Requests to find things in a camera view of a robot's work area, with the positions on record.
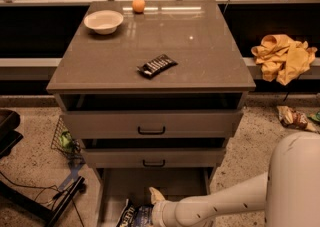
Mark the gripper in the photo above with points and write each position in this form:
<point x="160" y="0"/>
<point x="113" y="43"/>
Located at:
<point x="161" y="210"/>

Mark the blue chip bag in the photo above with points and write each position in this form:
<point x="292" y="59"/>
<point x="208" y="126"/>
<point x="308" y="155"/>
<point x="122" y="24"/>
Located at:
<point x="135" y="216"/>

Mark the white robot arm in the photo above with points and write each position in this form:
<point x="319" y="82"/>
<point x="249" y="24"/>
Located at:
<point x="288" y="193"/>

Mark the bottom grey drawer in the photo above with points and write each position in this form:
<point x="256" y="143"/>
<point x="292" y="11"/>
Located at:
<point x="118" y="185"/>

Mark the grey drawer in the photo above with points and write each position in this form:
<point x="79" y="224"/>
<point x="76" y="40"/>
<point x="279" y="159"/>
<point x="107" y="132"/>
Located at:
<point x="152" y="124"/>
<point x="118" y="185"/>
<point x="153" y="157"/>

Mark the middle grey drawer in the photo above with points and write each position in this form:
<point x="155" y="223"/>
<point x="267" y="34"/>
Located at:
<point x="153" y="157"/>

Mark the top grey drawer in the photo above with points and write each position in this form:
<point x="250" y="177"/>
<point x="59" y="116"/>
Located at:
<point x="152" y="124"/>

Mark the grey drawer cabinet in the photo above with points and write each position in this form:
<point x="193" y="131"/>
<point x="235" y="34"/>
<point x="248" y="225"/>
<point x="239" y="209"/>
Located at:
<point x="99" y="73"/>

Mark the brown snack bag on floor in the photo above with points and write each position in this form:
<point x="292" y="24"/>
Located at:
<point x="294" y="119"/>

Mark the blue tape on floor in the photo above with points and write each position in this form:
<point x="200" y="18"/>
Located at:
<point x="74" y="168"/>

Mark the green item in basket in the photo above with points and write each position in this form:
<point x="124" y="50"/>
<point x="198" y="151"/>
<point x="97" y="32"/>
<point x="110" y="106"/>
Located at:
<point x="66" y="141"/>

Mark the black candy bar wrapper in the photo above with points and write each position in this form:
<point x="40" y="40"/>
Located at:
<point x="156" y="66"/>

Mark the black stand leg left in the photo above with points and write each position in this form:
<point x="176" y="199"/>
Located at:
<point x="49" y="211"/>

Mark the black chair base left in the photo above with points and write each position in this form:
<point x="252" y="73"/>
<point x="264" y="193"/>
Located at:
<point x="9" y="137"/>

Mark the green packet on floor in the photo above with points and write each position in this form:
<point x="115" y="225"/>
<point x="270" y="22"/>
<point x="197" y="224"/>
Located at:
<point x="315" y="117"/>

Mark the white paper bowl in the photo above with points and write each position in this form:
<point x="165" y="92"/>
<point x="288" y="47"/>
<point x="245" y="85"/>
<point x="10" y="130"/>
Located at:
<point x="103" y="22"/>

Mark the yellow crumpled cloth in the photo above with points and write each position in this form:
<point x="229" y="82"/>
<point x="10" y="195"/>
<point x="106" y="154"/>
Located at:
<point x="283" y="59"/>

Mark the orange fruit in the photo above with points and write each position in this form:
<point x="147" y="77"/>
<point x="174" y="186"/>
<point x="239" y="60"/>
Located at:
<point x="138" y="6"/>

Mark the wire basket on floor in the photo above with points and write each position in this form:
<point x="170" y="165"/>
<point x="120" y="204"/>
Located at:
<point x="55" y="143"/>

